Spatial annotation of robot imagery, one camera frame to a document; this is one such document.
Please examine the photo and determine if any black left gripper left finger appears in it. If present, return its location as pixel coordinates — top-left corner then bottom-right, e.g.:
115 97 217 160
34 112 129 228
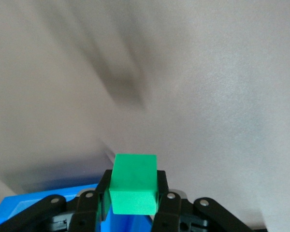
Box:
0 169 112 232

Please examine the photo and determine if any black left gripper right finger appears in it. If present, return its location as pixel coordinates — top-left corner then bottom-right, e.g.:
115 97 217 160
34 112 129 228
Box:
152 170 263 232

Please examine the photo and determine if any green cube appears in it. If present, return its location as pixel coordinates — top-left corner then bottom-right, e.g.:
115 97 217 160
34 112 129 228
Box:
109 153 160 216

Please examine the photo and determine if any blue plastic storage bin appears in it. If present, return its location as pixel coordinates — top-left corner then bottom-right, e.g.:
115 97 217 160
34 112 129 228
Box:
0 183 153 232

